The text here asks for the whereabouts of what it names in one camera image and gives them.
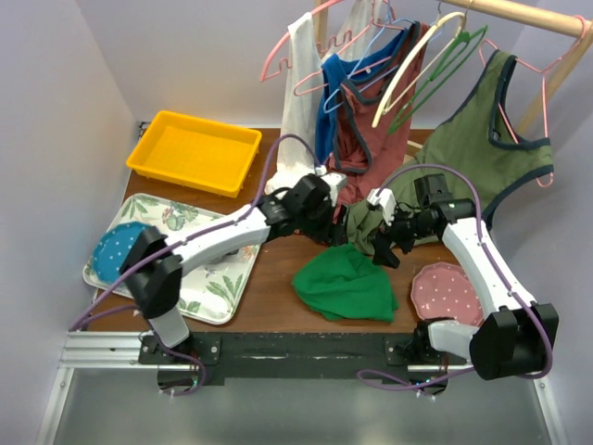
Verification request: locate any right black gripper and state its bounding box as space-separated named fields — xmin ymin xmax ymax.
xmin=370 ymin=200 xmax=435 ymax=269

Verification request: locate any bright green tank top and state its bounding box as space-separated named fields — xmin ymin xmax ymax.
xmin=292 ymin=244 xmax=398 ymax=323

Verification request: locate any olive green tank top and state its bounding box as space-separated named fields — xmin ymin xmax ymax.
xmin=346 ymin=50 xmax=554 ymax=255

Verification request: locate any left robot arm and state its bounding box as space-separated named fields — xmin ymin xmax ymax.
xmin=120 ymin=172 xmax=347 ymax=363

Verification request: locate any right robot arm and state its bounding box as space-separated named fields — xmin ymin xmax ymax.
xmin=367 ymin=174 xmax=560 ymax=380

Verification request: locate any rust red tank top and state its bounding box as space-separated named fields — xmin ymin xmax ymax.
xmin=316 ymin=21 xmax=429 ymax=205

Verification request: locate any blue tank top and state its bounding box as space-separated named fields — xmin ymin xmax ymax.
xmin=315 ymin=22 xmax=423 ymax=173

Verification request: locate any large pink hanger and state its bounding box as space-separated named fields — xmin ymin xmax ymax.
xmin=259 ymin=1 xmax=396 ymax=83

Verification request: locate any white tank top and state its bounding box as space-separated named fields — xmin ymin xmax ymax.
xmin=264 ymin=0 xmax=385 ymax=200

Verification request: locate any cream wooden hanger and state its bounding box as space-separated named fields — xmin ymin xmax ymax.
xmin=372 ymin=10 xmax=467 ymax=129

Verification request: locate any green plastic hanger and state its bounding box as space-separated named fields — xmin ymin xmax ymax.
xmin=388 ymin=25 xmax=488 ymax=134

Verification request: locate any pink hanger right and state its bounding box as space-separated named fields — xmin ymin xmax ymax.
xmin=478 ymin=15 xmax=590 ymax=188

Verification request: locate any pink dotted plate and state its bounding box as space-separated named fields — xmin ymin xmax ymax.
xmin=410 ymin=261 xmax=484 ymax=326

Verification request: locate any yellow plastic bin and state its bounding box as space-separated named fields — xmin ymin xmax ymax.
xmin=126 ymin=110 xmax=262 ymax=198

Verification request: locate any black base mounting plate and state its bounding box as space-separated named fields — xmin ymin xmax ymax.
xmin=138 ymin=332 xmax=465 ymax=389

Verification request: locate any blue dotted plate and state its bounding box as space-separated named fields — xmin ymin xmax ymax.
xmin=91 ymin=222 xmax=148 ymax=285

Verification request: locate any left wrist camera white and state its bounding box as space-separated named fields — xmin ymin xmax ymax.
xmin=314 ymin=166 xmax=347 ymax=206

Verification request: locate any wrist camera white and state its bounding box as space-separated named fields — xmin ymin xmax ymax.
xmin=314 ymin=166 xmax=347 ymax=206
xmin=367 ymin=187 xmax=397 ymax=227

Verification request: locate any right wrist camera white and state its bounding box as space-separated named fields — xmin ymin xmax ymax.
xmin=367 ymin=187 xmax=397 ymax=227

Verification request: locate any light blue wire hanger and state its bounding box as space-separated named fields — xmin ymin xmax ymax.
xmin=318 ymin=19 xmax=420 ymax=116

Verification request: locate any small pink wire hanger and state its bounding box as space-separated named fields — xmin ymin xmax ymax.
xmin=288 ymin=45 xmax=398 ymax=98

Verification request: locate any wooden clothes rail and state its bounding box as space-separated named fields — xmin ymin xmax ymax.
xmin=446 ymin=1 xmax=592 ymax=133

